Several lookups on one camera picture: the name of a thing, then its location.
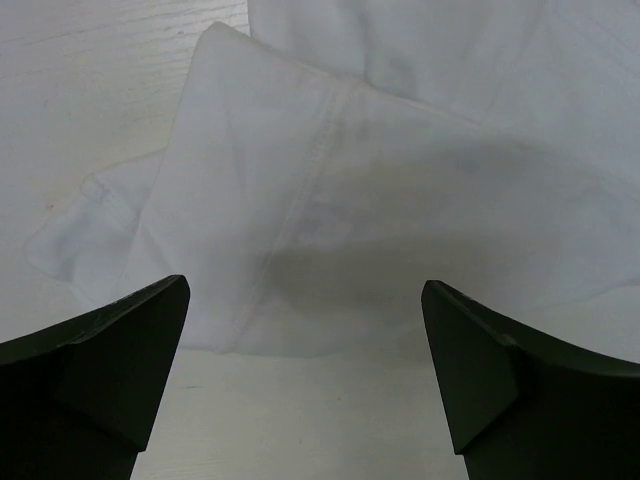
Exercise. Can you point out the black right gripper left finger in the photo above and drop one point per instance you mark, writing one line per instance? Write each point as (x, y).
(79, 399)

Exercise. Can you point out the white skirt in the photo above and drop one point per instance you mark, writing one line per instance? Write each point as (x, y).
(326, 164)

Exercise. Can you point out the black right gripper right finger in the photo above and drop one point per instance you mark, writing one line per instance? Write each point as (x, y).
(521, 404)

